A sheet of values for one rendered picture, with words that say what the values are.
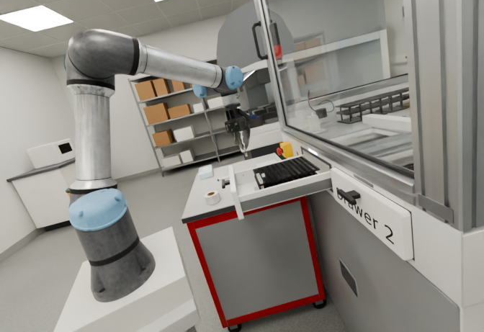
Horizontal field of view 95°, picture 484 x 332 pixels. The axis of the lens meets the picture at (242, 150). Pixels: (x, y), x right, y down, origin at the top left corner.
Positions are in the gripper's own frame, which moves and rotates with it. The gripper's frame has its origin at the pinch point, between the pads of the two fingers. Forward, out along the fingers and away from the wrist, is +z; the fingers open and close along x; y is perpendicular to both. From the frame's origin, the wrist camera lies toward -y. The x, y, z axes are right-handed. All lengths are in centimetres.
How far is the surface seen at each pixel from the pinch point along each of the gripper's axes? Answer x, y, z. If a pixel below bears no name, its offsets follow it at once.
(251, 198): 11.3, 31.6, 10.3
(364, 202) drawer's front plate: 44, 39, 9
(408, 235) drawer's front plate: 50, 50, 10
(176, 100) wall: -265, -311, -45
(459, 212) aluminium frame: 55, 57, 0
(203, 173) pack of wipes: -40.2, -17.9, 18.3
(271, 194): 17.9, 28.6, 10.7
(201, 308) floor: -52, 10, 98
